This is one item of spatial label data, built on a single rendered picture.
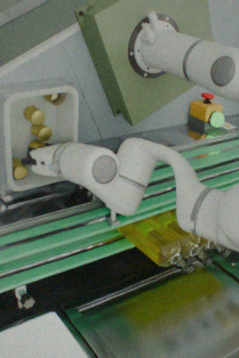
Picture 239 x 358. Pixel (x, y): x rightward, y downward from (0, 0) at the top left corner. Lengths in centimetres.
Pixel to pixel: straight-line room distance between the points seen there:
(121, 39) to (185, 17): 19
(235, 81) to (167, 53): 20
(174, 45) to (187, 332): 62
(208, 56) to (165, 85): 27
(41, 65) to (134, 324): 62
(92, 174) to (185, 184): 16
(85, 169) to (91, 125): 39
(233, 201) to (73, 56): 57
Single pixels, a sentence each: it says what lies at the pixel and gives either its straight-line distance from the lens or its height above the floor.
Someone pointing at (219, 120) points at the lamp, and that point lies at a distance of 127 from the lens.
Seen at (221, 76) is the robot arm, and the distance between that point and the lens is 82.
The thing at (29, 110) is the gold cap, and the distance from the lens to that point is 98.
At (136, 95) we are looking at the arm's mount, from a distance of 106.
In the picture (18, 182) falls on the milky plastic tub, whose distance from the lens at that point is 100.
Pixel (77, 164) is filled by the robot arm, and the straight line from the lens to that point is 77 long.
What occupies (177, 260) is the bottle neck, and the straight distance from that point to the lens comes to 97.
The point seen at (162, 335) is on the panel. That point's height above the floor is 117.
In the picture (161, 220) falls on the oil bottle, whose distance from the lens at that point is 106.
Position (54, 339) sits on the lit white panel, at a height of 107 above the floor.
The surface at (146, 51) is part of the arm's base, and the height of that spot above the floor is 87.
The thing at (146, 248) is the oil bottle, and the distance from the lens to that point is 102.
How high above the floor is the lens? 165
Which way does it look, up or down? 46 degrees down
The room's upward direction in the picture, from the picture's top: 126 degrees clockwise
